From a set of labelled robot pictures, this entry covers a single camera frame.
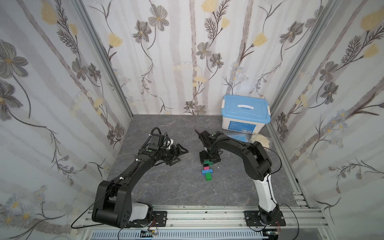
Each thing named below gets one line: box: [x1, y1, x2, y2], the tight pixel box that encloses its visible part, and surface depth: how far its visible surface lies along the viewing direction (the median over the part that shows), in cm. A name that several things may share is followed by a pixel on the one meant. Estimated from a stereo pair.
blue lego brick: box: [202, 168, 213, 176], surface depth 90 cm
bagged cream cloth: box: [250, 133, 270, 149], surface depth 106 cm
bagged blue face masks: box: [225, 132, 252, 143], surface depth 110 cm
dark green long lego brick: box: [203, 160, 214, 166], surface depth 95 cm
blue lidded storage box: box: [221, 94, 271, 134], surface depth 104 cm
